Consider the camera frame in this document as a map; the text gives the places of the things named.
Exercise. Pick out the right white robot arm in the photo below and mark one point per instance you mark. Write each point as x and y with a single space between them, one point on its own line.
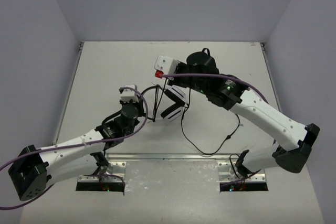
293 140

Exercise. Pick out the left metal mounting bracket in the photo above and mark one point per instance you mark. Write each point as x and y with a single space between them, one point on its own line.
114 174

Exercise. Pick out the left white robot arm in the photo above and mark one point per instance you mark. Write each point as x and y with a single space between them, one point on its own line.
35 170

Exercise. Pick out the metal mounting bracket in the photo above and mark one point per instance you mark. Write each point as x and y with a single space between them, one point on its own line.
228 173
114 174

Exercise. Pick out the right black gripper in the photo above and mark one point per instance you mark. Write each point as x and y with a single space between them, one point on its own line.
175 82

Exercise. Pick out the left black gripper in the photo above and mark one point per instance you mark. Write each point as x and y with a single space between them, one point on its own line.
142 109

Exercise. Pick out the white black headphones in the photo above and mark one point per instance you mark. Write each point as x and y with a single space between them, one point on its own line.
169 102

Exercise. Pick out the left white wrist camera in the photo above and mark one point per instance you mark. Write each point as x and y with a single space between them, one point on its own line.
127 94

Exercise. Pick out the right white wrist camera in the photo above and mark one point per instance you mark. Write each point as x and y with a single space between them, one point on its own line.
164 65

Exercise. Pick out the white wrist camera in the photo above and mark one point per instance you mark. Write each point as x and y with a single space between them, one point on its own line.
127 94
164 65

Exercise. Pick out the right metal mounting bracket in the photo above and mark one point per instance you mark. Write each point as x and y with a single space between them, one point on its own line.
228 173

